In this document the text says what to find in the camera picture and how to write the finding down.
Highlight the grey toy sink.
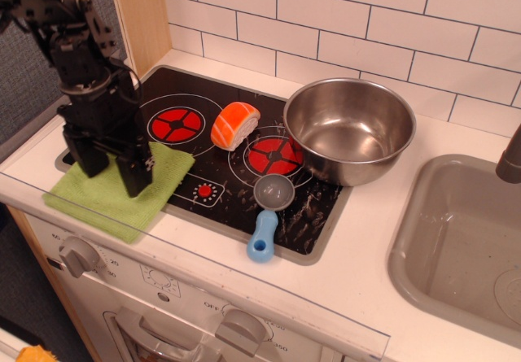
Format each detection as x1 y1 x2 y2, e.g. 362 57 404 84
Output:
388 155 520 347

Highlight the grey faucet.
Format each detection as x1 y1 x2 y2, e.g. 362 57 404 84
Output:
495 126 521 184

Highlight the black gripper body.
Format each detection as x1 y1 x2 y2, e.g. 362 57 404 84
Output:
59 75 150 157

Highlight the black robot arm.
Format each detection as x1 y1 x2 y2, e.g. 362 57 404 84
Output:
1 0 154 197

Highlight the black toy stovetop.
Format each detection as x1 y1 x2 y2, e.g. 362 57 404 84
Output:
55 64 353 266

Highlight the green towel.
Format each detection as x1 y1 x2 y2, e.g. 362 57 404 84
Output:
42 142 195 243

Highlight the orange yellow cloth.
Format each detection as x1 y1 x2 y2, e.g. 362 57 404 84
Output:
15 345 58 362

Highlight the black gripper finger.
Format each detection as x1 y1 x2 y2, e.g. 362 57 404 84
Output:
116 153 155 198
63 128 109 177

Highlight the toy salmon sushi piece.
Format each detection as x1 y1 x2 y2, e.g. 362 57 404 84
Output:
210 102 261 151

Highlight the grey scoop with blue handle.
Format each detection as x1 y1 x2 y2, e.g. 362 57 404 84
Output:
247 174 295 263

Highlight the grey oven knob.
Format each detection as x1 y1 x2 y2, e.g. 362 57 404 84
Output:
215 309 267 357
59 236 100 278

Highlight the grey left oven knob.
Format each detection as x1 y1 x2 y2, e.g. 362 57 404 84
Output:
59 236 100 278

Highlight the grey right oven knob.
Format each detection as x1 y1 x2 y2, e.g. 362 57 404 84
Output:
215 309 267 357

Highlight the stainless steel bowl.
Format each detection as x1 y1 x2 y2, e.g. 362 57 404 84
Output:
283 78 416 186

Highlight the wooden side post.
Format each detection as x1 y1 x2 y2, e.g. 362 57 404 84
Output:
115 0 172 77

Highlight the white toy oven front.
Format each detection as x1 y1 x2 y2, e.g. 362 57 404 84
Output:
28 216 388 361

